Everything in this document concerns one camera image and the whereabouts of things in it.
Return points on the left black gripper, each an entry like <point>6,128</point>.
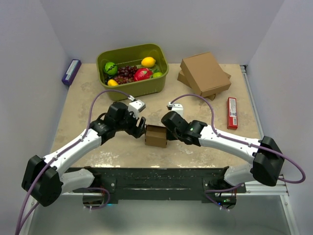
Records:
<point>136,131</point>

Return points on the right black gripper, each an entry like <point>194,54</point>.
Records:
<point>169,136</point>

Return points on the brown cardboard box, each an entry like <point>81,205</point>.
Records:
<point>156,136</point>

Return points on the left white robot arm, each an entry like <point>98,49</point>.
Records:
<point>46,178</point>

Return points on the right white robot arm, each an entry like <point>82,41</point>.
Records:
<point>262,157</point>

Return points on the bottom folded cardboard box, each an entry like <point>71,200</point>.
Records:
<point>206,84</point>

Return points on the folded cardboard box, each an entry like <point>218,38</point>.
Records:
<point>206,84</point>
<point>204,62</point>

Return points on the red flat box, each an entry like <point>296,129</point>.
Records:
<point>232,115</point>

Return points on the top folded cardboard box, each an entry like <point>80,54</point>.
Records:
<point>204,62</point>

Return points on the purple white small box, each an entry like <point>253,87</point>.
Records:
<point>71,72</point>

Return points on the yellow lemon front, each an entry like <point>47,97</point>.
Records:
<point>112,83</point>

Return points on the yellow lemon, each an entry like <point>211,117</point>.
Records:
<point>148,62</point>
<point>112,83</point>

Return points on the red dragon fruit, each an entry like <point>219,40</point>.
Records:
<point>143,74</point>

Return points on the purple grape bunch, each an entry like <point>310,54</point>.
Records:
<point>125,75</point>

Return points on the small green lime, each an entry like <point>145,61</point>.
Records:
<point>157,74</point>

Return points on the yellow lemon back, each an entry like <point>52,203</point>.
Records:
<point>148,62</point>

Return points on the green round fruit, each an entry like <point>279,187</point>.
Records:
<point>110,68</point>

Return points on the olive green plastic basket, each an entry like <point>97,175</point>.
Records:
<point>132,56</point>

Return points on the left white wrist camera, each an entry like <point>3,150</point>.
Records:
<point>136,107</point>

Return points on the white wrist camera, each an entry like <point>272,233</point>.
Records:
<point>136,107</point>
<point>176,107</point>

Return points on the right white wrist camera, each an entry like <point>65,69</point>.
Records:
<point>176,107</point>

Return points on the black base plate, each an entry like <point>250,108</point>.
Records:
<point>184,184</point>

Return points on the aluminium frame rail front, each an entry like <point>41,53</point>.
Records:
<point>258,189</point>

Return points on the aluminium frame rail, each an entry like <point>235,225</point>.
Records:
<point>258,189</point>
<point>250,124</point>

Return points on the aluminium frame rail right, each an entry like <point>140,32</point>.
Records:
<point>250,124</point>

